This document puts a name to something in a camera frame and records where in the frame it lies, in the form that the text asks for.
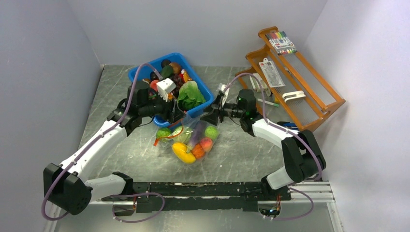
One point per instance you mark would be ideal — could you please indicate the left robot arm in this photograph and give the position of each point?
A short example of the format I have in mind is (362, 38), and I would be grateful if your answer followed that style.
(67, 185)

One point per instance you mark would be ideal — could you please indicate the green toy lettuce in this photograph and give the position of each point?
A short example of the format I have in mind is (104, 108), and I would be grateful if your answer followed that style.
(190, 96)

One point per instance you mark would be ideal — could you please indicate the coloured marker pen pack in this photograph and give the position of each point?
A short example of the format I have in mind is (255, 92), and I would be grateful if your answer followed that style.
(281, 43)

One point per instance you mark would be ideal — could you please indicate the green capped marker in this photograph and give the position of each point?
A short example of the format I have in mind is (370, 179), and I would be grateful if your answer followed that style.
(268, 102)

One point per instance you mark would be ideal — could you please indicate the white box on shelf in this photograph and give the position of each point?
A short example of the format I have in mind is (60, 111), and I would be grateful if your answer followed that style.
(257, 83)

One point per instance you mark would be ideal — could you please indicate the blue plastic bin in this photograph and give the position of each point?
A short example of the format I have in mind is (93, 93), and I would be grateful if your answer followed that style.
(180, 59)

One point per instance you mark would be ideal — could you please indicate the wooden rack shelf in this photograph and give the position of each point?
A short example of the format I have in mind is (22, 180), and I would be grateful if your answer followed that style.
(297, 73)

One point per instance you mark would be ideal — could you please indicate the blue stapler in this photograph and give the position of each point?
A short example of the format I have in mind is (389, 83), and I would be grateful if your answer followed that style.
(288, 125)

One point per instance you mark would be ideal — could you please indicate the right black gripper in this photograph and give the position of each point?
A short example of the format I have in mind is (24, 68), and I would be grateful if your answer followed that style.
(217, 110)

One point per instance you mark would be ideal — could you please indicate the red toy peach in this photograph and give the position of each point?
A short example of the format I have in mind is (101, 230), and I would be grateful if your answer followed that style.
(206, 144)

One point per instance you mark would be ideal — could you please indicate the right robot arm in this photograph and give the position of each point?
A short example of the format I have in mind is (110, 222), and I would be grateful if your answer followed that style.
(301, 154)

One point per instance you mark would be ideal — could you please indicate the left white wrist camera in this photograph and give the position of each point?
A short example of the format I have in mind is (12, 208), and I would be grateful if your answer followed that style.
(165, 87)

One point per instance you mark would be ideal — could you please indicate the red toy pepper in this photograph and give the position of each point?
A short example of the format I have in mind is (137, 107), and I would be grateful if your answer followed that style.
(180, 78)

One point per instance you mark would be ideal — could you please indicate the yellow toy mango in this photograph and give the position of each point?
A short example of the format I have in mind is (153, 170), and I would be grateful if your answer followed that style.
(180, 150)

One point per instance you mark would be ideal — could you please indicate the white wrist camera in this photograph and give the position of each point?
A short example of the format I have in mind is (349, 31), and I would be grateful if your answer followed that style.
(222, 88)
(165, 87)

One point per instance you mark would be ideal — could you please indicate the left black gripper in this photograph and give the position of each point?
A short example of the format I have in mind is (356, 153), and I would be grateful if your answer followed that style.
(171, 112)

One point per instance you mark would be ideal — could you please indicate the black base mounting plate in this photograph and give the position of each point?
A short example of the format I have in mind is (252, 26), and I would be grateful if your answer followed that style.
(184, 205)

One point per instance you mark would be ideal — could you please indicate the clear zip top bag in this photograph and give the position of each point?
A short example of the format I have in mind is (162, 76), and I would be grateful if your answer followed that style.
(187, 121)

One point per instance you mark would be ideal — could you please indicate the green toy ball vegetable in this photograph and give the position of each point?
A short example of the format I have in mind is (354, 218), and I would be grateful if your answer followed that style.
(211, 132)

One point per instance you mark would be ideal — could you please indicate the green toy cabbage front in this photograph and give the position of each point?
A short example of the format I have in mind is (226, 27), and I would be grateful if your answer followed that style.
(163, 134)

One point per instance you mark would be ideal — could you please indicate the orange toy pumpkin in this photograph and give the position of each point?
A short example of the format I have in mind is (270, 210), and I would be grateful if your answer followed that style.
(198, 151)

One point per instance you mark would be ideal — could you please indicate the dark toy grapes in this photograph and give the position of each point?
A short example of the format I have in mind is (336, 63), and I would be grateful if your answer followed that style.
(177, 83)

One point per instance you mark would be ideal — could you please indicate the pink toy peach in bin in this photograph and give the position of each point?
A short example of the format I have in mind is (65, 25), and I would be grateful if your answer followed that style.
(153, 85)

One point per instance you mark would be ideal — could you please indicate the white stapler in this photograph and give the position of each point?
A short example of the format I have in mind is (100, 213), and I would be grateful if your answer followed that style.
(295, 95)

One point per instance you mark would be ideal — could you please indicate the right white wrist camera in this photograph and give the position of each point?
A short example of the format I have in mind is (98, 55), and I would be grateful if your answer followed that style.
(222, 88)

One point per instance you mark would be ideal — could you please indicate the purple toy eggplant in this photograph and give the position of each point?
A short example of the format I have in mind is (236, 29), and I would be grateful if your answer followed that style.
(197, 133)

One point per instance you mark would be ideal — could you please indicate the dark purple round fruit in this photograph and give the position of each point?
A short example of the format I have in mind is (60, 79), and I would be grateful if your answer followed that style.
(165, 62)

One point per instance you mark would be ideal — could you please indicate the dark green toy avocado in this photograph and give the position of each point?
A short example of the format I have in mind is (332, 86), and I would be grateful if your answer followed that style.
(167, 71)

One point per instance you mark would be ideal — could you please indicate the packaged item on shelf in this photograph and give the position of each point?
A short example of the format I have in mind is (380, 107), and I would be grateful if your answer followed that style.
(271, 73)

